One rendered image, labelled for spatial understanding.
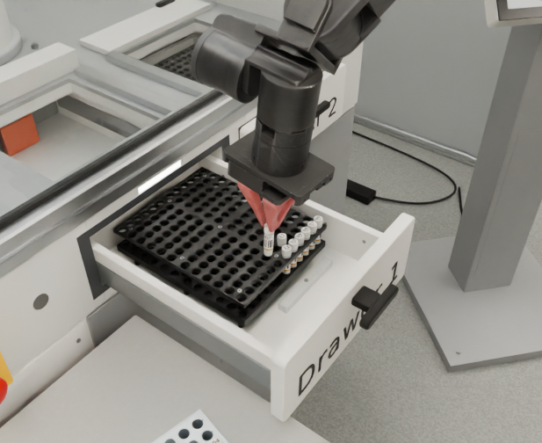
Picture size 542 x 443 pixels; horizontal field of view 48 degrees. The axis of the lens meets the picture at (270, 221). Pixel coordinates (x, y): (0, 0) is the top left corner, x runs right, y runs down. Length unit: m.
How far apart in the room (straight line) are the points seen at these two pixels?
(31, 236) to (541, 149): 1.31
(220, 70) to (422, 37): 1.93
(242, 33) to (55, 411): 0.51
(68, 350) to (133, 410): 0.13
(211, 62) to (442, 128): 2.05
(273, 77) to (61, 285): 0.40
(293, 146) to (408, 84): 2.01
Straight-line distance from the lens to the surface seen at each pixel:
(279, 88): 0.55
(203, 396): 0.81
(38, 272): 0.77
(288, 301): 0.79
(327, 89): 1.12
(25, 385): 0.87
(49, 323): 0.83
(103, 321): 0.90
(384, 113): 2.69
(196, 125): 0.87
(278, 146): 0.59
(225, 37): 0.61
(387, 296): 0.72
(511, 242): 1.90
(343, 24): 0.56
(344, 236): 0.85
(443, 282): 2.00
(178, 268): 0.77
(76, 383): 0.85
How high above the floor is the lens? 1.43
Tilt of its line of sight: 41 degrees down
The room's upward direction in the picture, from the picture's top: straight up
